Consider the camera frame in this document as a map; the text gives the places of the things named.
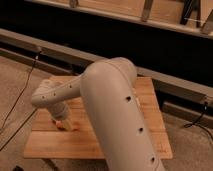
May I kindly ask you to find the orange pepper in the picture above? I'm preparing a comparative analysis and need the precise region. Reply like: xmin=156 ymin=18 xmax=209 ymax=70
xmin=55 ymin=120 xmax=79 ymax=131

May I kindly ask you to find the black cable on floor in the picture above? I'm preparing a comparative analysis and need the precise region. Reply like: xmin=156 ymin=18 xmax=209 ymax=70
xmin=0 ymin=49 xmax=43 ymax=152

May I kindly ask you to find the wooden table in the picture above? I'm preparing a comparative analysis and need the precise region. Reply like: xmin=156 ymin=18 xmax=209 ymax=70
xmin=23 ymin=77 xmax=173 ymax=159

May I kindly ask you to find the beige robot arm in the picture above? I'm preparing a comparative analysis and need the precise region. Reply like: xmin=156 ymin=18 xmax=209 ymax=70
xmin=31 ymin=57 xmax=165 ymax=171

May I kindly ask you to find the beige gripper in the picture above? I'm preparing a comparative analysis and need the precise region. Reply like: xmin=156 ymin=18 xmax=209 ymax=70
xmin=50 ymin=103 xmax=72 ymax=131

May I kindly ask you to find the black cable right side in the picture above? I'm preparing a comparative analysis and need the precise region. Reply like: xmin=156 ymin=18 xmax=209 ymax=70
xmin=183 ymin=101 xmax=213 ymax=141

